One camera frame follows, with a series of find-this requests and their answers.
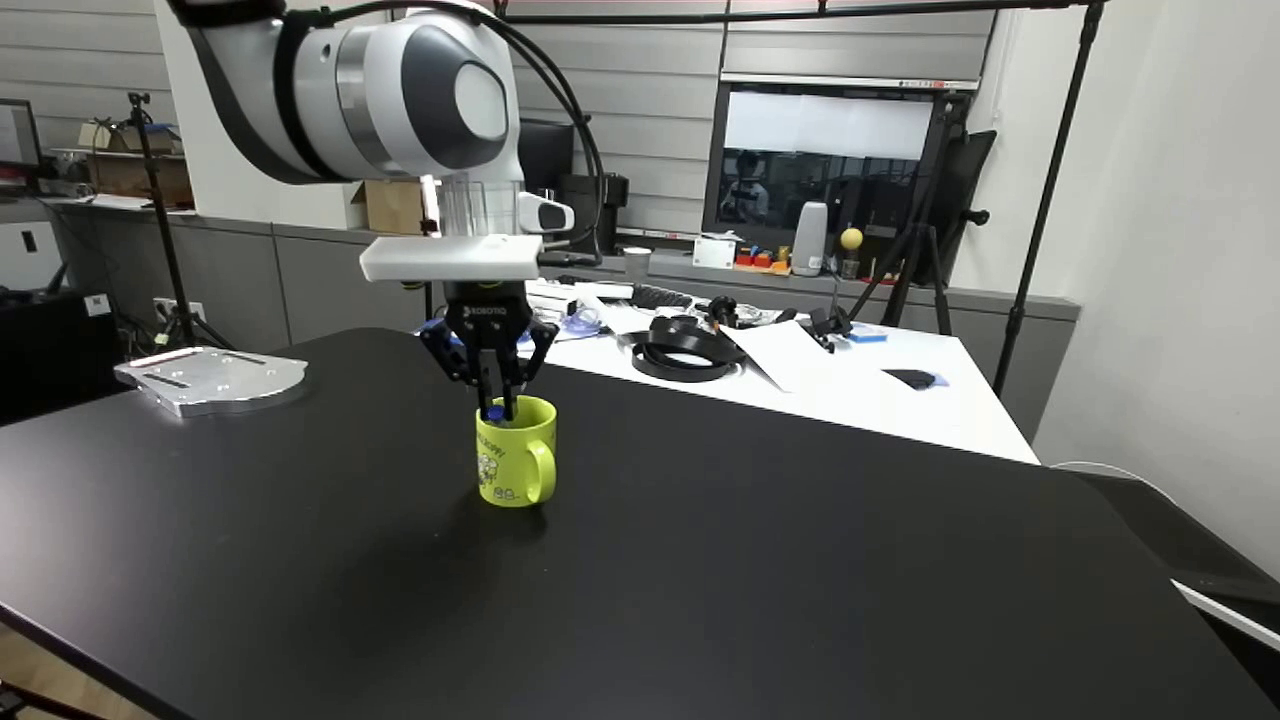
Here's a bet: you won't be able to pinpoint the black desktop computer tower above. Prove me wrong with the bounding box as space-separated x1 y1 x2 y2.
516 114 634 261

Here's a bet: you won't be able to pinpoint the yellow cartoon print mug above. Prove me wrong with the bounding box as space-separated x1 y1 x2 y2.
471 393 563 510

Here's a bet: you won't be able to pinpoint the white paper sheets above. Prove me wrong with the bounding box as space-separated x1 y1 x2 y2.
724 314 866 404

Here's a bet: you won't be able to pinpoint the orange red small items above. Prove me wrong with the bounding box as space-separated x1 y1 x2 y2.
735 243 798 277

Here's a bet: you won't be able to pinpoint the slim black tripod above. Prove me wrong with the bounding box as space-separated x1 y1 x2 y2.
123 88 242 351

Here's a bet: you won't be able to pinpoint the thin black stand pole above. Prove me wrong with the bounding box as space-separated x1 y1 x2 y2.
994 0 1112 400

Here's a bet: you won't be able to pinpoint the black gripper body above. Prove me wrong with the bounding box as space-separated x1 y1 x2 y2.
433 279 540 354

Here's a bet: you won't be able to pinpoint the white plastic tray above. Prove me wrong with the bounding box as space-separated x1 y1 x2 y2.
111 342 311 424

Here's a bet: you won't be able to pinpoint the white flat box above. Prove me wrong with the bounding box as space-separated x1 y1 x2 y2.
688 231 739 272

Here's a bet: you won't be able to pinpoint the black coiled cable bundle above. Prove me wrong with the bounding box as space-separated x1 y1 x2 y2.
630 311 752 389

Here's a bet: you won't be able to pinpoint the black camera tripod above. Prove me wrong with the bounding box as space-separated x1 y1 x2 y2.
872 91 1002 334

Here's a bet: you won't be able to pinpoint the grey long counter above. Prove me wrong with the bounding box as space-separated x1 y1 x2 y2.
52 195 1084 436

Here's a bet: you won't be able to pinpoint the black equipment case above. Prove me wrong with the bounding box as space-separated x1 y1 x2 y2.
0 283 120 433

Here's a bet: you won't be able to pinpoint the brown cardboard box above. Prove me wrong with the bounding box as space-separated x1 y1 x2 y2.
356 176 433 240

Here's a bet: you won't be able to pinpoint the grey upright speaker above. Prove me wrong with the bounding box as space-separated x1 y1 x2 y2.
793 195 834 279

